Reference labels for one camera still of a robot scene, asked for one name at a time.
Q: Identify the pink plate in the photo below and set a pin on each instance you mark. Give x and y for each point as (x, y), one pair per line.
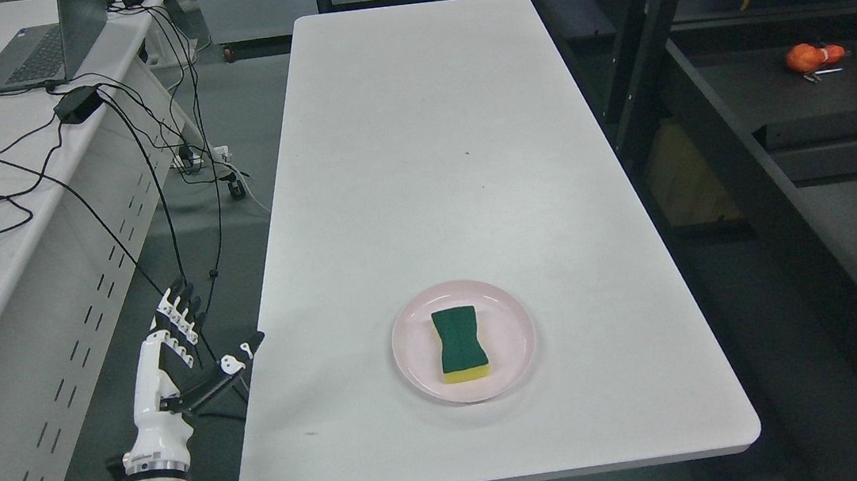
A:
(505, 331)

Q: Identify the orange toy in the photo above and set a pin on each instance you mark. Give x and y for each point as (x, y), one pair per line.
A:
(805, 58)

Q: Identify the grey laptop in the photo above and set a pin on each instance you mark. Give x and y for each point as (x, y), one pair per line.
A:
(52, 53)

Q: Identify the white side desk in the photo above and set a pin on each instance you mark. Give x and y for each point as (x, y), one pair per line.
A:
(75, 206)

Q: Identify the white robotic hand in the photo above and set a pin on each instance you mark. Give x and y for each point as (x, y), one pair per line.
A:
(161, 406)

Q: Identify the white table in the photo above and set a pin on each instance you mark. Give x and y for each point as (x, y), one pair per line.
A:
(447, 140)

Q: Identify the black power adapter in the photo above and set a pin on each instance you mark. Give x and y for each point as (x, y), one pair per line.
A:
(77, 105)

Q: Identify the black metal rack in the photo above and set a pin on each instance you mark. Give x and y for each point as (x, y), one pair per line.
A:
(751, 172)

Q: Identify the green yellow sponge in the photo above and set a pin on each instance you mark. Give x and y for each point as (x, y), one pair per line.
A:
(462, 356)

